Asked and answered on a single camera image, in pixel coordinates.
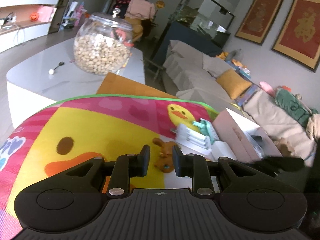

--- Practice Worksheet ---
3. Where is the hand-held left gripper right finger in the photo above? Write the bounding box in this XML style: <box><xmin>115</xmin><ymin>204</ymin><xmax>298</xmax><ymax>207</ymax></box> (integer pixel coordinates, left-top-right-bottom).
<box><xmin>172</xmin><ymin>145</ymin><xmax>259</xmax><ymax>198</ymax></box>

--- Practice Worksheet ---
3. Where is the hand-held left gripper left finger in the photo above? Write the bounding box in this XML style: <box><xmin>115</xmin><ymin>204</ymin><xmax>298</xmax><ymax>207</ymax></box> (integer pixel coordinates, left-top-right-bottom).
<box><xmin>64</xmin><ymin>145</ymin><xmax>151</xmax><ymax>198</ymax></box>

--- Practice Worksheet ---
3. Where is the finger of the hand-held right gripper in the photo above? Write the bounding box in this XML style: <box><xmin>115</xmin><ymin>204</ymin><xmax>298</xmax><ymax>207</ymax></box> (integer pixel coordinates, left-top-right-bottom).
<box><xmin>250</xmin><ymin>156</ymin><xmax>306</xmax><ymax>173</ymax></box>

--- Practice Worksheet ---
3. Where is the orange bear toy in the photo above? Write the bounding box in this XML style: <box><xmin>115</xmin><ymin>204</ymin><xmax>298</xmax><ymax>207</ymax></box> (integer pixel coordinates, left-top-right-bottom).
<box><xmin>153</xmin><ymin>137</ymin><xmax>177</xmax><ymax>173</ymax></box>

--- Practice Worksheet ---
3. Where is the white power adapter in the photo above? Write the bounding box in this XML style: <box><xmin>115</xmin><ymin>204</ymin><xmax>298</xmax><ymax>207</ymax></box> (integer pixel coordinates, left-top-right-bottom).
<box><xmin>171</xmin><ymin>124</ymin><xmax>213</xmax><ymax>155</ymax></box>

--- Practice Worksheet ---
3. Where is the pink cardboard box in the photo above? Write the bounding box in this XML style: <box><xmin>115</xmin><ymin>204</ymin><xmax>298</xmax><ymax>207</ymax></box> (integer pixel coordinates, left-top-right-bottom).
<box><xmin>212</xmin><ymin>107</ymin><xmax>290</xmax><ymax>164</ymax></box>

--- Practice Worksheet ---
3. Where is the brown teddy plush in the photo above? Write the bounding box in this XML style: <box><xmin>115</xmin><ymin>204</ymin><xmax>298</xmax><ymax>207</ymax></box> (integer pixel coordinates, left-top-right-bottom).
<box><xmin>274</xmin><ymin>136</ymin><xmax>305</xmax><ymax>160</ymax></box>

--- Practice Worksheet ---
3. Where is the beige crumpled blanket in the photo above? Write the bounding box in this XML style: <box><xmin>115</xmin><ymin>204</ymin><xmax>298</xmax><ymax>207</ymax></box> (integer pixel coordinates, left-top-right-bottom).
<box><xmin>306</xmin><ymin>114</ymin><xmax>320</xmax><ymax>143</ymax></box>

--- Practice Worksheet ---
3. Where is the green plush toy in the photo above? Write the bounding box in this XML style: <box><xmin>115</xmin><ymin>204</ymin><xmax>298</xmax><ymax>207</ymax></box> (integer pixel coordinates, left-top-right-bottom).
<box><xmin>274</xmin><ymin>86</ymin><xmax>315</xmax><ymax>128</ymax></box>

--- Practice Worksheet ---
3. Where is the cartoon printed mat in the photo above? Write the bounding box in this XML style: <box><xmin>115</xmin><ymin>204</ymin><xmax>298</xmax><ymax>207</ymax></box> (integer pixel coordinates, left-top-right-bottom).
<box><xmin>0</xmin><ymin>94</ymin><xmax>220</xmax><ymax>240</ymax></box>

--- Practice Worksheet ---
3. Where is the shiny holographic panel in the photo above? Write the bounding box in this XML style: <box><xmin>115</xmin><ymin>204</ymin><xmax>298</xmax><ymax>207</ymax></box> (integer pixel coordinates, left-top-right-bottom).
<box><xmin>235</xmin><ymin>82</ymin><xmax>263</xmax><ymax>108</ymax></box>

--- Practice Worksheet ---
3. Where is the pink plush toy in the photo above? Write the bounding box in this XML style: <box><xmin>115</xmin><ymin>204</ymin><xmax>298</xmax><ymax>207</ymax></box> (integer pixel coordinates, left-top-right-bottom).
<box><xmin>259</xmin><ymin>81</ymin><xmax>275</xmax><ymax>97</ymax></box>

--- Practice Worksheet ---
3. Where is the brown table mat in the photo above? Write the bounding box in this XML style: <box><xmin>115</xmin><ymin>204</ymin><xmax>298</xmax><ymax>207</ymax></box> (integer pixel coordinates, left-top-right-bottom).
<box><xmin>96</xmin><ymin>72</ymin><xmax>177</xmax><ymax>99</ymax></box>

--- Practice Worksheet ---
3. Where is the beige covered sofa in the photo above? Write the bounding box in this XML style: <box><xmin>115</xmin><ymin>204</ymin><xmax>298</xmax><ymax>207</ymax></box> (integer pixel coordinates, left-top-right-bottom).
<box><xmin>162</xmin><ymin>39</ymin><xmax>315</xmax><ymax>165</ymax></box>

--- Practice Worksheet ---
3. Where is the small wooden stool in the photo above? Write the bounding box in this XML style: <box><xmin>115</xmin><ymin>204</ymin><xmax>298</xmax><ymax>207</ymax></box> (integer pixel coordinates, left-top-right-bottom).
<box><xmin>145</xmin><ymin>58</ymin><xmax>164</xmax><ymax>82</ymax></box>

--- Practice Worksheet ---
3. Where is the yellow cushion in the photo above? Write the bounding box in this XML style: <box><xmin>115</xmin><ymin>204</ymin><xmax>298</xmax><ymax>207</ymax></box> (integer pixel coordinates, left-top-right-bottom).
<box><xmin>216</xmin><ymin>69</ymin><xmax>252</xmax><ymax>100</ymax></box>

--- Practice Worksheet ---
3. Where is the pile of small plush toys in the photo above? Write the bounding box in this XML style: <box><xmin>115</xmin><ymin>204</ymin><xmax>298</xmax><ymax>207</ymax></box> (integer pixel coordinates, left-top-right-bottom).
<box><xmin>230</xmin><ymin>59</ymin><xmax>253</xmax><ymax>79</ymax></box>

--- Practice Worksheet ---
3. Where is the glass jar of nuts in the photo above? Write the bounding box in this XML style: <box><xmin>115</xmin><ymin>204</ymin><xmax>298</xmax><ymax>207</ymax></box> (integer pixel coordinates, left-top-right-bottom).
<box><xmin>73</xmin><ymin>8</ymin><xmax>133</xmax><ymax>77</ymax></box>

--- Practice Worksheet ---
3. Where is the grey plush toy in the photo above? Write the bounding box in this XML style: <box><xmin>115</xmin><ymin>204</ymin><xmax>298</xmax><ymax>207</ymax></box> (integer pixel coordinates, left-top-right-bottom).
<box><xmin>225</xmin><ymin>49</ymin><xmax>243</xmax><ymax>63</ymax></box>

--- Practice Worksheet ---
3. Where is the pink pig toy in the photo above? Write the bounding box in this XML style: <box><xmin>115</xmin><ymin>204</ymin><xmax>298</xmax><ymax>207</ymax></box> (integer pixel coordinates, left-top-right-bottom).
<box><xmin>112</xmin><ymin>29</ymin><xmax>133</xmax><ymax>48</ymax></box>

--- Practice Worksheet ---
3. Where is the spoon with white ball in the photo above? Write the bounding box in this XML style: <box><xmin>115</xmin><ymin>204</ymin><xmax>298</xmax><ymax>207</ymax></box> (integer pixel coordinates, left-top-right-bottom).
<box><xmin>49</xmin><ymin>61</ymin><xmax>65</xmax><ymax>75</ymax></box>

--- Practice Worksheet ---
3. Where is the yellow plush chair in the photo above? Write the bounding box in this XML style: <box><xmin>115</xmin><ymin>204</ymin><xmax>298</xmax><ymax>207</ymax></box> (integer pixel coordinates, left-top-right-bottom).
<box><xmin>124</xmin><ymin>16</ymin><xmax>144</xmax><ymax>42</ymax></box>

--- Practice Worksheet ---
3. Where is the glass fish tank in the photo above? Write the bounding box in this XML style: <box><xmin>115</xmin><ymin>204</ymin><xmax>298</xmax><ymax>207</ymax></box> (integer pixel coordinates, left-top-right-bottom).
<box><xmin>168</xmin><ymin>0</ymin><xmax>235</xmax><ymax>42</ymax></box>

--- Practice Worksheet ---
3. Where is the pink clothes pile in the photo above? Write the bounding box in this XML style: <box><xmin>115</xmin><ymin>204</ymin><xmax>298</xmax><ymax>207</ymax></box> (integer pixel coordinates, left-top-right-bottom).
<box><xmin>125</xmin><ymin>0</ymin><xmax>157</xmax><ymax>20</ymax></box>

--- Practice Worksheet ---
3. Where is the black red-dotted garment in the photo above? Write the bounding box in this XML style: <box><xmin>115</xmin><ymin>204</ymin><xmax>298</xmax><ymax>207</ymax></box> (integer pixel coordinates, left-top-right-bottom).
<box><xmin>115</xmin><ymin>0</ymin><xmax>134</xmax><ymax>12</ymax></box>

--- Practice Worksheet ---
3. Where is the pink paper bag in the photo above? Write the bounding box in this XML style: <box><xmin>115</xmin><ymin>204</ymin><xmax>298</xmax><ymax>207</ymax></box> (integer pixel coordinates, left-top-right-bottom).
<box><xmin>37</xmin><ymin>5</ymin><xmax>54</xmax><ymax>23</ymax></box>

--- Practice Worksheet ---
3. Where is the red framed wall picture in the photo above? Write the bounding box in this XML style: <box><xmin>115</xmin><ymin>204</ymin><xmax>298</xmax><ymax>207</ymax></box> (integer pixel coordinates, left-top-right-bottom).
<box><xmin>271</xmin><ymin>0</ymin><xmax>320</xmax><ymax>73</ymax></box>
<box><xmin>234</xmin><ymin>0</ymin><xmax>286</xmax><ymax>46</ymax></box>

